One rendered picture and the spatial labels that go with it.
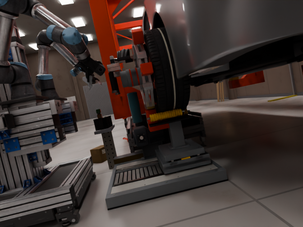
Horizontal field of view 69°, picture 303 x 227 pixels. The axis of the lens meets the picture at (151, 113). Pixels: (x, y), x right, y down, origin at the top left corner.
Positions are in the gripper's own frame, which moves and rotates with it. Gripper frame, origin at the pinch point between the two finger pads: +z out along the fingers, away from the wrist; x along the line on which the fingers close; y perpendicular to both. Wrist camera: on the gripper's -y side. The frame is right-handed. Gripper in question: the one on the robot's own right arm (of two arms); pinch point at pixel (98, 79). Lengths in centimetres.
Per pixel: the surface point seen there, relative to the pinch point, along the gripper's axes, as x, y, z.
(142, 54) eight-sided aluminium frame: -34.1, -8.6, 10.4
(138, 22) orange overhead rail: -450, 316, 426
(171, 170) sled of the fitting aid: 18, -54, 61
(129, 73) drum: -28.2, 3.4, 31.2
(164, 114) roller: -15, -33, 45
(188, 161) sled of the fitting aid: 6, -62, 60
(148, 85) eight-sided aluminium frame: -19.5, -20.0, 21.5
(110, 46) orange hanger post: -64, 54, 57
